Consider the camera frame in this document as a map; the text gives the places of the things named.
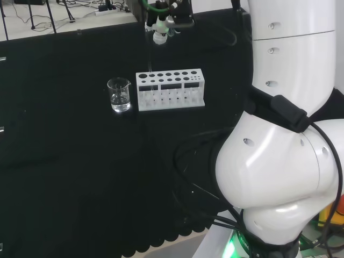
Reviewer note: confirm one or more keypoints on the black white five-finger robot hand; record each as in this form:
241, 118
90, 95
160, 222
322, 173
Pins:
161, 27

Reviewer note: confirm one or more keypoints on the white test tube rack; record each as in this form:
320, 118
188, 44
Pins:
169, 80

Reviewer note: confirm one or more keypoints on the white power strip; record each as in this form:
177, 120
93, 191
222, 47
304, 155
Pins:
107, 12

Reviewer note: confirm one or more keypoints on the clear glass beaker with water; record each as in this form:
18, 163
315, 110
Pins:
119, 103

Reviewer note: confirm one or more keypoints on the black tripod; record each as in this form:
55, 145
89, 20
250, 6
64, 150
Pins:
3, 18
51, 18

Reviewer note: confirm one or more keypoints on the black box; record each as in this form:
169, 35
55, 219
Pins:
29, 1

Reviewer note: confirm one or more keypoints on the black bench cloth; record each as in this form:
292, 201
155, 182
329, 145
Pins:
67, 161

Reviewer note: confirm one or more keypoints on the yellow stop button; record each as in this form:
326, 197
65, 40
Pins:
323, 219

